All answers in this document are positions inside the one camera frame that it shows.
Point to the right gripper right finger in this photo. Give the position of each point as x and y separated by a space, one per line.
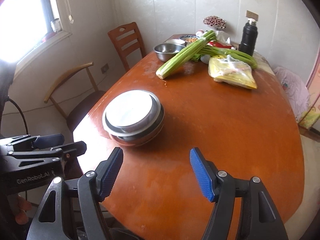
219 188

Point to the small white floral bowl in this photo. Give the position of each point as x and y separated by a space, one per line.
129 108

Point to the red wooden chair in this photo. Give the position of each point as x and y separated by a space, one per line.
127 39

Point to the black thermos bottle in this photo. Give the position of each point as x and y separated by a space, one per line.
249 37

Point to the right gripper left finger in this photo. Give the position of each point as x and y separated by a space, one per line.
93 188

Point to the decorative flower bouquet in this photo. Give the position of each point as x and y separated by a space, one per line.
215 22

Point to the wall power outlet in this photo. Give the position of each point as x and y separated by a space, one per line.
104 68

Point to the yellow plastic food bag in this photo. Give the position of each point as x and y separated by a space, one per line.
231 71

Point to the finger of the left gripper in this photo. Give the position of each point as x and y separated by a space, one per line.
66 152
29 142

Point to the small steel bowl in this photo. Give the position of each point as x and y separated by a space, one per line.
167 51

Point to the pink cushioned chair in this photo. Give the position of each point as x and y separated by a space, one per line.
295 89

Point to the green vegetable stalks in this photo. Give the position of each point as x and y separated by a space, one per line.
216 51

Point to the celery bunch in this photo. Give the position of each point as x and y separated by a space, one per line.
185 55

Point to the Hello Kitty screen panel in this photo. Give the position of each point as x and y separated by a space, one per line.
311 115

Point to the steel pan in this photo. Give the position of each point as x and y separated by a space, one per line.
136 131

